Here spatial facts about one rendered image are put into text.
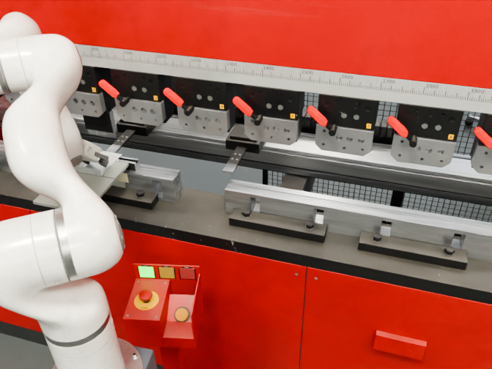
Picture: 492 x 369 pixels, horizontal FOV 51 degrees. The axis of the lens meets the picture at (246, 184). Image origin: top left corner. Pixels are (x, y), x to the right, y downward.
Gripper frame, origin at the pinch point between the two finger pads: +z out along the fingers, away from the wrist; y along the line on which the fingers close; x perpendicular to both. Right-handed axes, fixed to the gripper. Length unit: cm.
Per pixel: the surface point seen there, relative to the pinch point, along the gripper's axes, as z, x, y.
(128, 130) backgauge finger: 16.0, -15.9, 0.3
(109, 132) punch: -2.8, -9.1, -3.7
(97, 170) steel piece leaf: -2.7, 4.0, -3.2
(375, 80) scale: -27, -25, -84
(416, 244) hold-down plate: 10, 7, -102
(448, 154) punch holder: -14, -14, -104
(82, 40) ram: -28.5, -26.9, -3.0
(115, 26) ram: -32.2, -30.1, -14.2
